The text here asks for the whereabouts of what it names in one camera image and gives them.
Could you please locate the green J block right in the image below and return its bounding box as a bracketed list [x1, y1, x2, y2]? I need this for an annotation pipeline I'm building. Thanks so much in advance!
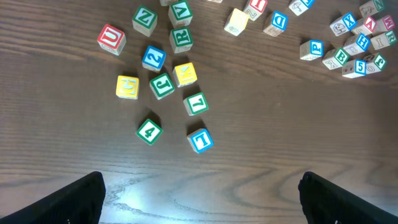
[363, 53, 387, 75]

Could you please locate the green R block left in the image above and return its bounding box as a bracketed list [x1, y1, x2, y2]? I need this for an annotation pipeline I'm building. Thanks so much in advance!
[169, 27, 193, 54]

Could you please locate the green j block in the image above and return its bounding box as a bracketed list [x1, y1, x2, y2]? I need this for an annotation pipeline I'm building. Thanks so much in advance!
[149, 73, 175, 100]
[363, 53, 387, 75]

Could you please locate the green r block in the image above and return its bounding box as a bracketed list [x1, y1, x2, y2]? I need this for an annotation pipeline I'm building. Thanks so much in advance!
[169, 27, 193, 54]
[371, 30, 397, 50]

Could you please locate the red I block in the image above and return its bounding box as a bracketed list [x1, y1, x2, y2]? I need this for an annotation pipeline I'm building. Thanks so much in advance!
[243, 0, 268, 21]

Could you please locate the red U block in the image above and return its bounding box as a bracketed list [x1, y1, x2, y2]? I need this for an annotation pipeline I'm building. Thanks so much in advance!
[97, 24, 127, 56]

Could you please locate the green Z block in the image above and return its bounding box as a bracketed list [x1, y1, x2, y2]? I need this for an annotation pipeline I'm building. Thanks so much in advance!
[132, 5, 158, 37]

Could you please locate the blue 2 block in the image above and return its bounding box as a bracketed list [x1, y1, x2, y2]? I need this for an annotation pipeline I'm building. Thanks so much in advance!
[142, 45, 167, 73]

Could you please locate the red W block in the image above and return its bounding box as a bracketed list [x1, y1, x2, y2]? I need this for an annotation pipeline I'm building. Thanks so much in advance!
[373, 15, 395, 36]

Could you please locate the green B block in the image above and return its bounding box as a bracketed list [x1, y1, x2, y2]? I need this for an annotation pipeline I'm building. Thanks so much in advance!
[322, 47, 350, 70]

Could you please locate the green 4 block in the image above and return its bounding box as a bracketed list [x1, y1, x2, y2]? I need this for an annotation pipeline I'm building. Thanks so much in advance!
[136, 119, 163, 146]

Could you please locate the green N block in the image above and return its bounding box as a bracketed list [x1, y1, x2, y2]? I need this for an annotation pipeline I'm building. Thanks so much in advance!
[359, 0, 386, 17]

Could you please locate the blue P block left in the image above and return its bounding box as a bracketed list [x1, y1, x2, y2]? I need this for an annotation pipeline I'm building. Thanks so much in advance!
[160, 0, 179, 6]

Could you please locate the blue P block centre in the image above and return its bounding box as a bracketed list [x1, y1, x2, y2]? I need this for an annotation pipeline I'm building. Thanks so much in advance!
[299, 40, 323, 61]

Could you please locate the green R block right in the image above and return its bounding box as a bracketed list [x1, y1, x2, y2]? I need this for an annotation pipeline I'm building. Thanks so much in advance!
[371, 30, 397, 50]

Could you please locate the green V block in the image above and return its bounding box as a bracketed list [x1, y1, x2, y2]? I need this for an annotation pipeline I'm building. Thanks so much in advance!
[169, 0, 193, 29]

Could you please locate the blue L block upper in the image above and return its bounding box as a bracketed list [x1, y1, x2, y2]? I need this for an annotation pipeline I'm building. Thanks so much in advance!
[289, 0, 315, 16]

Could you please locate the yellow G block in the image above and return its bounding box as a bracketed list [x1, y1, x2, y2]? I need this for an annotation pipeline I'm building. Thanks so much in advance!
[116, 75, 139, 100]

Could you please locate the blue 5 block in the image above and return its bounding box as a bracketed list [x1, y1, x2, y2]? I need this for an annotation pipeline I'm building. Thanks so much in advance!
[341, 59, 367, 78]

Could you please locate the yellow K block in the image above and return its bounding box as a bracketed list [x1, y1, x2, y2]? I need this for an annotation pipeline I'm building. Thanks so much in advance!
[173, 62, 197, 88]

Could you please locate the blue l block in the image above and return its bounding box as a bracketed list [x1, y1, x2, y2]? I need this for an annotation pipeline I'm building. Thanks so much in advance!
[187, 128, 214, 154]
[289, 0, 315, 16]

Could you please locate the red A block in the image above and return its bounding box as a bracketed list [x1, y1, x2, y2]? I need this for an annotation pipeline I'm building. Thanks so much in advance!
[351, 16, 377, 35]

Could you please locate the blue D block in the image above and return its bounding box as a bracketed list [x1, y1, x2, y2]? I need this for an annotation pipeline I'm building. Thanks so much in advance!
[263, 11, 289, 37]

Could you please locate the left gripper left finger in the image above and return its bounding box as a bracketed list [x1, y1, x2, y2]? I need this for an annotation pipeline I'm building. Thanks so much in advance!
[1, 171, 106, 224]

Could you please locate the yellow block centre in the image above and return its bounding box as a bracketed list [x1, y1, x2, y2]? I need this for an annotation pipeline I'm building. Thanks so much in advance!
[224, 8, 249, 36]

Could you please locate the blue p block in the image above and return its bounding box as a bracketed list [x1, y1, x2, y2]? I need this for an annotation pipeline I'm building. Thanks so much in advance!
[160, 0, 179, 6]
[299, 40, 323, 61]

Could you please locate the blue L block near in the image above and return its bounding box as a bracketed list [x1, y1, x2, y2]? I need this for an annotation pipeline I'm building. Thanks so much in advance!
[187, 128, 214, 154]

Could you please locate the blue X block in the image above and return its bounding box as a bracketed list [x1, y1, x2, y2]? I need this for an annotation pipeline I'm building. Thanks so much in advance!
[330, 12, 357, 37]

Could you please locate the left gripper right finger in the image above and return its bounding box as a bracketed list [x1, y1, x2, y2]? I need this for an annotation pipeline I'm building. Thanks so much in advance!
[298, 172, 397, 224]

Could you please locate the blue H block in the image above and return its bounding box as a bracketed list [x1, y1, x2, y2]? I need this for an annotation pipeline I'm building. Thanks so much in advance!
[343, 33, 371, 56]

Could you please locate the green L block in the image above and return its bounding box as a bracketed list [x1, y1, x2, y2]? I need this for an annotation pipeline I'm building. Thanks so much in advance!
[183, 92, 209, 116]

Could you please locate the green J block left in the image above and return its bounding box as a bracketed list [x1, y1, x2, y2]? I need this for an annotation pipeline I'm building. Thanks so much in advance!
[149, 73, 175, 100]

